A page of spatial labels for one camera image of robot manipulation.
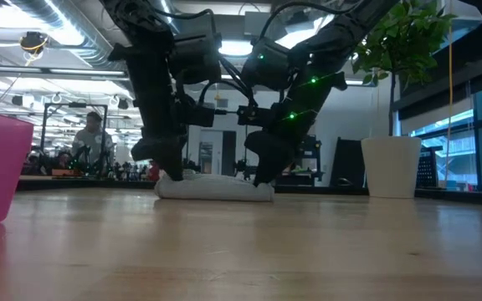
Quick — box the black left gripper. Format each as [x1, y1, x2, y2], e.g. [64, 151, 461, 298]
[130, 49, 186, 182]

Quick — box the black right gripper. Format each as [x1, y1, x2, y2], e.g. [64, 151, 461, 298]
[243, 70, 349, 188]

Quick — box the grey waffle microfiber towel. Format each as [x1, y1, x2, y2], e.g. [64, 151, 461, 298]
[153, 171, 275, 203]

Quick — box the red background object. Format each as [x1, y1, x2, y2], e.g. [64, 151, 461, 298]
[146, 160, 162, 182]

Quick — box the black equipment shelf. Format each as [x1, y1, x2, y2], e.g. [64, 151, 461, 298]
[295, 133, 324, 187]

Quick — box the black leaning panel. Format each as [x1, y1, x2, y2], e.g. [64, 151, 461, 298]
[329, 136, 368, 188]

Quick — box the person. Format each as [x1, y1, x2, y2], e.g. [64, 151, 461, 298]
[70, 110, 116, 176]

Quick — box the white plant pot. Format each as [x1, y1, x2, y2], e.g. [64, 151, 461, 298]
[360, 135, 423, 200]

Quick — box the long ceiling light bar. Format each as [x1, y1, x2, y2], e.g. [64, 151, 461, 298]
[0, 64, 366, 88]

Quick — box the green leafy potted plant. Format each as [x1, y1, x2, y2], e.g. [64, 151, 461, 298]
[349, 0, 459, 137]

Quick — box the black rectangular rig frame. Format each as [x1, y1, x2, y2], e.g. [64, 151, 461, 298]
[38, 101, 109, 173]
[186, 125, 250, 175]

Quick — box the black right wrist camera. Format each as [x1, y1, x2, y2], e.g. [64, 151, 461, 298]
[235, 104, 276, 130]

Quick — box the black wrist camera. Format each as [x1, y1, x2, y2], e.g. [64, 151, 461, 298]
[235, 104, 276, 130]
[175, 101, 218, 130]

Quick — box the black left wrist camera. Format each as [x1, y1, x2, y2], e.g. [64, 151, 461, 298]
[175, 101, 218, 130]

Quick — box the black aluminium table frame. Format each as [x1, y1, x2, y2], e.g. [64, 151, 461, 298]
[14, 175, 482, 207]

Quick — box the silver ventilation duct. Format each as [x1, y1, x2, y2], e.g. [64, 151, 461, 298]
[6, 0, 141, 112]

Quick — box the black ceiling cable reel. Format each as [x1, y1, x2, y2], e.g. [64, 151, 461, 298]
[18, 30, 50, 56]

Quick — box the yellow extension cable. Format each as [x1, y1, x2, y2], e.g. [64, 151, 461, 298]
[445, 24, 455, 187]

